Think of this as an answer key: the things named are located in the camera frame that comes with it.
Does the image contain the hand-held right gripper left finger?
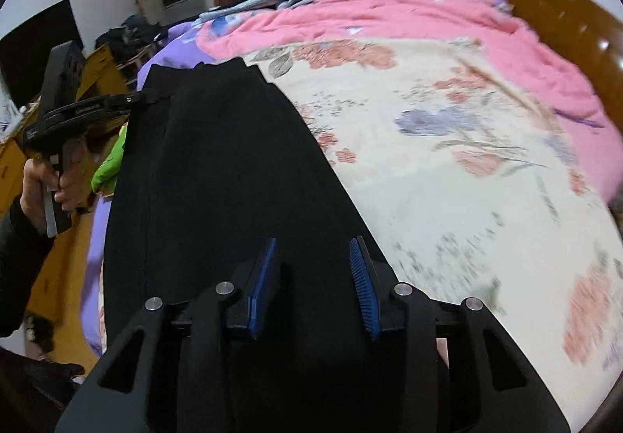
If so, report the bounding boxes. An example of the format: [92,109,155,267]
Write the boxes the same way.
[55,237,284,433]

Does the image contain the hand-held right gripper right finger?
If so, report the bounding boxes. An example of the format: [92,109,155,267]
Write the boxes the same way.
[348,236,571,433]

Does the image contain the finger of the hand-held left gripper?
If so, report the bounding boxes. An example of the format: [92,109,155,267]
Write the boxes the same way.
[125,90,160,106]

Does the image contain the black pants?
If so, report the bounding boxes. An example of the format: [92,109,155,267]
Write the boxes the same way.
[100,57,407,433]

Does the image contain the person's left hand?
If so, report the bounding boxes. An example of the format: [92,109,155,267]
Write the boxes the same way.
[21,141,94,222]

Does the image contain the dark clothes pile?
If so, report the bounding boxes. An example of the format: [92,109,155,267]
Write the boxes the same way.
[94,13,172,55]

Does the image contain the black television screen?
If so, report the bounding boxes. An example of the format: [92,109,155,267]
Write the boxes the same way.
[0,0,85,104]

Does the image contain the green cloth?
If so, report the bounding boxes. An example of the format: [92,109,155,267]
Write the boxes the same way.
[91,120,129,194]

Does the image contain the cream floral blanket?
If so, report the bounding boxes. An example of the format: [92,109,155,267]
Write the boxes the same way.
[242,38,620,431]

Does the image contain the purple bed sheet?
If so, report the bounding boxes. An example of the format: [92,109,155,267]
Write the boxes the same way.
[80,21,222,358]

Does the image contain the person's dark clothing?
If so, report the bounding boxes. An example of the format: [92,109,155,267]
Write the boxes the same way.
[0,344,87,433]

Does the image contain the pink floral pillow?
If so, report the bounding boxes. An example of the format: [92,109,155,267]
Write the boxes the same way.
[195,0,615,138]

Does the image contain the large wooden headboard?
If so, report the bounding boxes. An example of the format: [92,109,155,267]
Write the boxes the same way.
[465,0,623,118]

